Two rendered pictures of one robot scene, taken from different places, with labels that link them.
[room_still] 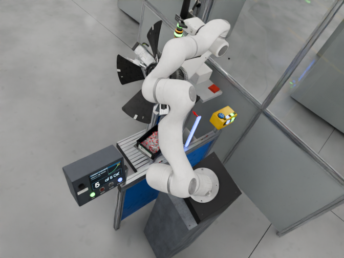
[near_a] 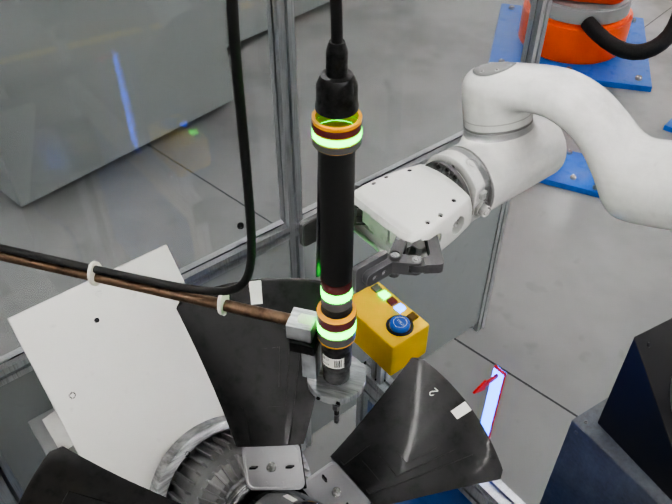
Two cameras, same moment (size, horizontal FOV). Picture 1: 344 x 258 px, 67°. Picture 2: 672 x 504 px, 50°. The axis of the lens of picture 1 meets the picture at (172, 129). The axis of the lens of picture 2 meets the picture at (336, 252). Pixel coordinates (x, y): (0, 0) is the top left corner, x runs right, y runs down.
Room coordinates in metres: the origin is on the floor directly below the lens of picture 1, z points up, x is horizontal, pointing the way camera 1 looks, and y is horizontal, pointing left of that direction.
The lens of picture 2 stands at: (1.21, 0.65, 2.14)
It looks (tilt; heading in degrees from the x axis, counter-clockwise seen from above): 43 degrees down; 284
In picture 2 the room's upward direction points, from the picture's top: straight up
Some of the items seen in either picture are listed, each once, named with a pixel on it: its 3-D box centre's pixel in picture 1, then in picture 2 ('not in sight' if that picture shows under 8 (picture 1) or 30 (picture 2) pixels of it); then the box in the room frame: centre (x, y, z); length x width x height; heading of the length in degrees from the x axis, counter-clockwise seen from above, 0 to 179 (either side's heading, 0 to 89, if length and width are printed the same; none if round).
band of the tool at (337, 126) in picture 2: not in sight; (337, 130); (1.34, 0.14, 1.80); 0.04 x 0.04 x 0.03
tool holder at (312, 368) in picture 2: not in sight; (328, 352); (1.35, 0.14, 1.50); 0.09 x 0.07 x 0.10; 177
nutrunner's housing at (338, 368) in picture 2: not in sight; (336, 255); (1.34, 0.14, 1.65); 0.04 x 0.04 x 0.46
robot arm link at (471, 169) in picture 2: not in sight; (456, 188); (1.23, 0.01, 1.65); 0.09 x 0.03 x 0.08; 143
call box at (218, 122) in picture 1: (222, 118); (383, 329); (1.35, -0.33, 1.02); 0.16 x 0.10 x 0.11; 142
